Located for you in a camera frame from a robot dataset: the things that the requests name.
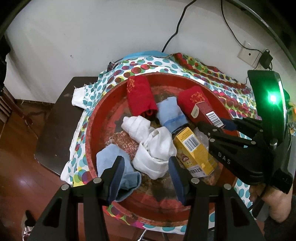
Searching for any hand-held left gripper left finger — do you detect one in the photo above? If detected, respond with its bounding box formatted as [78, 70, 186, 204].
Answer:
[28, 156, 126, 241]

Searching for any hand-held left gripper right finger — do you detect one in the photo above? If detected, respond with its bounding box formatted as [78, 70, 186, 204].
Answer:
[168, 156, 265, 241]

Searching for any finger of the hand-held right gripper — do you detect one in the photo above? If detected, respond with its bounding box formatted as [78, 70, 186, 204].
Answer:
[218, 117, 264, 140]
[196, 121, 276, 186]

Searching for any light blue sock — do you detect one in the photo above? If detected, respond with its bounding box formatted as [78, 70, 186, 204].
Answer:
[157, 97, 187, 134]
[96, 144, 142, 202]

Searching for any yellow medicine box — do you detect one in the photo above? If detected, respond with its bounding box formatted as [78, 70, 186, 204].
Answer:
[173, 127, 218, 178]

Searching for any red box with barcode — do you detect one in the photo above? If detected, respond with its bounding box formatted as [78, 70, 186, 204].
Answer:
[192, 102, 226, 129]

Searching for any round red tray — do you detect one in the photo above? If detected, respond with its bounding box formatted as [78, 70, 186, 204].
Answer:
[85, 72, 238, 227]

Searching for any white sock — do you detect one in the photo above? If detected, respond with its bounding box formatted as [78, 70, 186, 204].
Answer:
[132, 127, 177, 179]
[121, 116, 158, 141]

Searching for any red sock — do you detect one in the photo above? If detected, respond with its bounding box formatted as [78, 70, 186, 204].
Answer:
[126, 77, 158, 117]
[177, 86, 206, 118]

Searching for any person's right forearm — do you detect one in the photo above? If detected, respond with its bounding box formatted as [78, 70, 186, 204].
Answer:
[262, 195, 296, 241]

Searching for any person's right hand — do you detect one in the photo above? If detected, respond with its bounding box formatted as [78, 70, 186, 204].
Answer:
[248, 184, 293, 222]

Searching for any black power adapter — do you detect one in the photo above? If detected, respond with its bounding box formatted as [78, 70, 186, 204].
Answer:
[258, 49, 273, 70]

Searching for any dark wooden side table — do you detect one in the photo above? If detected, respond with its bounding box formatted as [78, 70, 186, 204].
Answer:
[35, 76, 109, 179]

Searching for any polka dot tablecloth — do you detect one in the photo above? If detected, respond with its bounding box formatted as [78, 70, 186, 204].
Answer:
[60, 53, 262, 233]

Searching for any blue cloth under tablecloth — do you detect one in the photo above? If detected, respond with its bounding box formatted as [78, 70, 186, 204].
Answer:
[126, 50, 167, 59]

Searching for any black hanging clothing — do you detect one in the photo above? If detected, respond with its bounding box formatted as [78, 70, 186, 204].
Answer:
[0, 35, 11, 93]

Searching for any white wall socket plate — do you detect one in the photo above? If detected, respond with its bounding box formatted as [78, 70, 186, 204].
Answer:
[238, 40, 263, 67]

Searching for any thin black adapter cable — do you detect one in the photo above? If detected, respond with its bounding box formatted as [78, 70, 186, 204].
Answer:
[220, 0, 264, 55]

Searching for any black television cable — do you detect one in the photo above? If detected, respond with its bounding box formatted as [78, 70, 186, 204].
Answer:
[161, 0, 197, 53]

